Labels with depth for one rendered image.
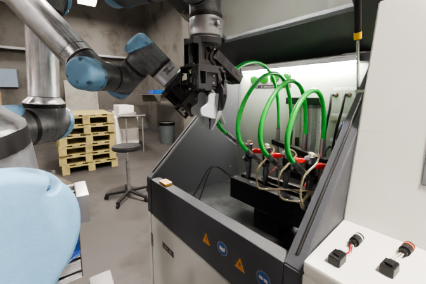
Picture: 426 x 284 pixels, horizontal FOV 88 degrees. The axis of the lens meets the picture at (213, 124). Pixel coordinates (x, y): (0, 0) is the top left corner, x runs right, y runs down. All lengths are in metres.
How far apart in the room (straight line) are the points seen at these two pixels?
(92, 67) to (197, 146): 0.67
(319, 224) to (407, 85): 0.39
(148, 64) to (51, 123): 0.38
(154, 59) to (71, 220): 0.51
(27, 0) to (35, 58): 0.21
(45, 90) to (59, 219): 0.70
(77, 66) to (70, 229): 0.42
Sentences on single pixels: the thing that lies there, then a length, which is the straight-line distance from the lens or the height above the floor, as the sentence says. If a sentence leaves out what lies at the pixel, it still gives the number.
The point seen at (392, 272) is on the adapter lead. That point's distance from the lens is 0.56.
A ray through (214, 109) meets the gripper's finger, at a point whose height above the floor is 1.27.
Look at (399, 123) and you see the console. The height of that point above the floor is 1.23.
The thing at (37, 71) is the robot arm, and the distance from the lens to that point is 0.88.
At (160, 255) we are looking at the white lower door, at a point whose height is 0.64.
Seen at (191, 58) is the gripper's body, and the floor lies 1.38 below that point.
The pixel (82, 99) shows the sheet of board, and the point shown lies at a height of 1.16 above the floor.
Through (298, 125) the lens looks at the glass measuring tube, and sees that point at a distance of 1.02.
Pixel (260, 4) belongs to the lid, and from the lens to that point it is 0.93.
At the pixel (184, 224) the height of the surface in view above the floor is 0.86.
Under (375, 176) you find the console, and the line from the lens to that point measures 0.68.
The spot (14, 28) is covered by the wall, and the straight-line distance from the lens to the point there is 8.77.
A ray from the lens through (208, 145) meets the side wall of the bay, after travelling 1.13.
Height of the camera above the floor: 1.30
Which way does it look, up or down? 8 degrees down
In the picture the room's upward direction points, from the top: straight up
